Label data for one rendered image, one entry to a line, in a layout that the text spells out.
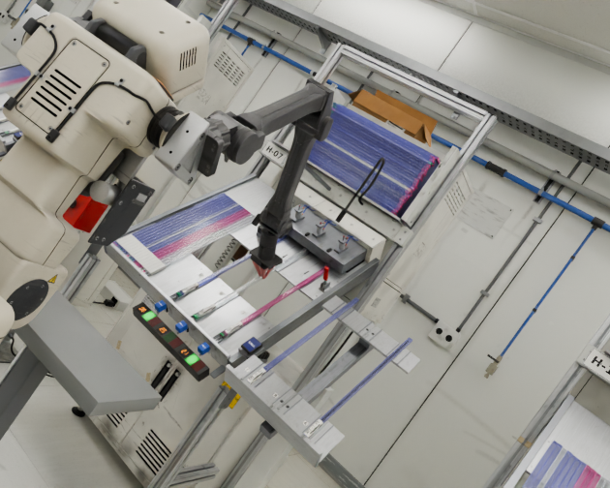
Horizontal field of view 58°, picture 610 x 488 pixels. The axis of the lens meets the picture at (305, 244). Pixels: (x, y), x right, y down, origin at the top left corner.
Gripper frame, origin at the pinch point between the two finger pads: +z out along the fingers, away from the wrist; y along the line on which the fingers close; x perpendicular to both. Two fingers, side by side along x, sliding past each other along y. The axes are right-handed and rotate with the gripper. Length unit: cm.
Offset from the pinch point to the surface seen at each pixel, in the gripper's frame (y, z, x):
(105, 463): 15, 77, 55
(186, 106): 123, 3, -62
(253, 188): 41, -1, -33
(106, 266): 124, 90, -11
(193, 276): 15.5, 2.2, 17.7
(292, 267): -3.1, 0.4, -11.9
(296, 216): 10.3, -8.5, -25.9
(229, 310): -4.1, 2.3, 18.2
